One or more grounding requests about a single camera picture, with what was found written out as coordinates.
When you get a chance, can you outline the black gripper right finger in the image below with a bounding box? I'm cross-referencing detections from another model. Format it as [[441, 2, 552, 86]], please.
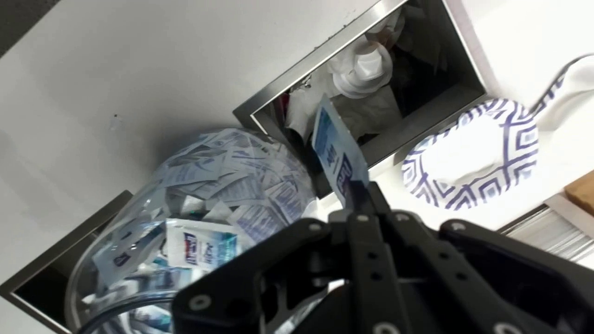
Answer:
[[370, 184, 547, 334]]

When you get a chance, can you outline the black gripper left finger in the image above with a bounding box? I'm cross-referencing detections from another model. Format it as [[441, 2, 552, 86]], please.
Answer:
[[348, 182, 413, 334]]

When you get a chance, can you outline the blue white purell sachet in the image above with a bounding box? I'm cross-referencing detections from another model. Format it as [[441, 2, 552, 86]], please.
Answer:
[[166, 219, 242, 271]]

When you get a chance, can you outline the left steel counter trash opening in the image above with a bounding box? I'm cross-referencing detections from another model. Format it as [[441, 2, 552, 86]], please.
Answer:
[[235, 0, 489, 197]]

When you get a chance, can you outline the steel counter trash opening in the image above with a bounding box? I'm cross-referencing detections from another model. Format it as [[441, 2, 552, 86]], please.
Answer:
[[0, 191, 133, 334], [235, 0, 489, 197]]

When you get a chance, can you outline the right steel counter trash opening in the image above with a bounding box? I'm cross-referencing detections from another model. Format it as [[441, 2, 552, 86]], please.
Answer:
[[0, 191, 133, 334]]

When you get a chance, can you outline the clear glass jar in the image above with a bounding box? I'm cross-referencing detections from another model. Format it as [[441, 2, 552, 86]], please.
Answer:
[[66, 128, 315, 334]]

